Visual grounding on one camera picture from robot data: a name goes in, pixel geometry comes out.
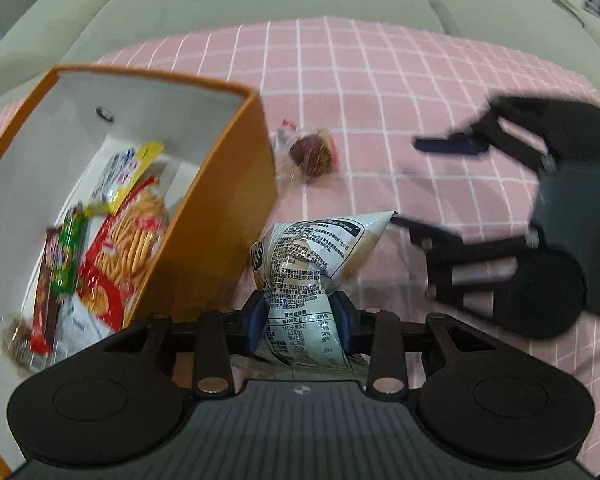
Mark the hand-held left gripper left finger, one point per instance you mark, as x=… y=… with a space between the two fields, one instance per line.
x=256 y=322

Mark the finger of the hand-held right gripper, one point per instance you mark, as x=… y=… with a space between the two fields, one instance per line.
x=450 y=144
x=440 y=260

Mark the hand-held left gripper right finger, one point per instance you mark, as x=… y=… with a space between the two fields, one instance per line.
x=344 y=325

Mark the white puffy snack bag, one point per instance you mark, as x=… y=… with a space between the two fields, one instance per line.
x=305 y=260

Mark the orange cardboard box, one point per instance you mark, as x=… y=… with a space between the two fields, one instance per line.
x=220 y=220

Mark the red fries snack bag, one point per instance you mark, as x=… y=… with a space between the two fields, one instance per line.
x=130 y=245

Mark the green snack packet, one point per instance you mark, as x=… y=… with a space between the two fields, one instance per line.
x=70 y=250

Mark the white and blue snack packet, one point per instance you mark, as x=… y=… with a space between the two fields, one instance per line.
x=117 y=175

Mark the brown biscuit packet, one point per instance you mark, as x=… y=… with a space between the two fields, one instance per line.
x=45 y=300

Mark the small clear-wrapped snack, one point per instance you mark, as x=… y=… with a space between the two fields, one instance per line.
x=17 y=342

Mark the pink checked blanket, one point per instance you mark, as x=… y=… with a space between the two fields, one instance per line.
x=380 y=85

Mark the wrapped chocolate candy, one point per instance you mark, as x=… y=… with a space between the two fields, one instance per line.
x=312 y=152

